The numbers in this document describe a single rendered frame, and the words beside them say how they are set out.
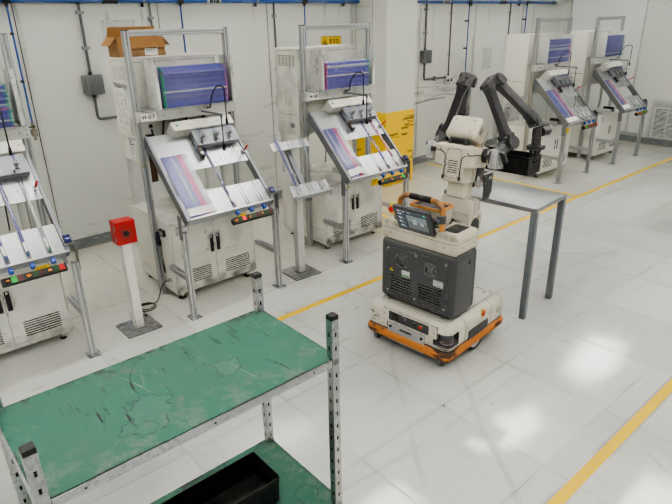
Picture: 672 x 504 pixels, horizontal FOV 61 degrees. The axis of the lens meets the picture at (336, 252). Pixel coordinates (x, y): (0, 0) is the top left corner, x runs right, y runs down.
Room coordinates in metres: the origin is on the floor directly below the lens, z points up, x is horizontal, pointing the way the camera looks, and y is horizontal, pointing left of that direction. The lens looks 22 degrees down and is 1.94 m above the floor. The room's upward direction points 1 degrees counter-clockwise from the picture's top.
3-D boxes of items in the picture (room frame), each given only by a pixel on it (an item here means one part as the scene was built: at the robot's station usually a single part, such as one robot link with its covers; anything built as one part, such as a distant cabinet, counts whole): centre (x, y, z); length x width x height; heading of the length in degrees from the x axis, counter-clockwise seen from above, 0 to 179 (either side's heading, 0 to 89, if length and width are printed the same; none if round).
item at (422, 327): (3.02, -0.44, 0.23); 0.41 x 0.02 x 0.08; 46
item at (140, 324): (3.44, 1.37, 0.39); 0.24 x 0.24 x 0.78; 41
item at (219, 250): (4.26, 1.13, 0.31); 0.70 x 0.65 x 0.62; 131
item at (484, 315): (3.27, -0.65, 0.16); 0.67 x 0.64 x 0.25; 136
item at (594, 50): (8.45, -3.78, 0.95); 1.36 x 0.82 x 1.90; 41
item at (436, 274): (3.21, -0.58, 0.59); 0.55 x 0.34 x 0.83; 46
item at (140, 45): (4.36, 1.28, 1.82); 0.68 x 0.30 x 0.20; 131
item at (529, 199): (3.83, -1.19, 0.40); 0.70 x 0.45 x 0.80; 46
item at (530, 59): (7.52, -2.66, 0.95); 1.36 x 0.82 x 1.90; 41
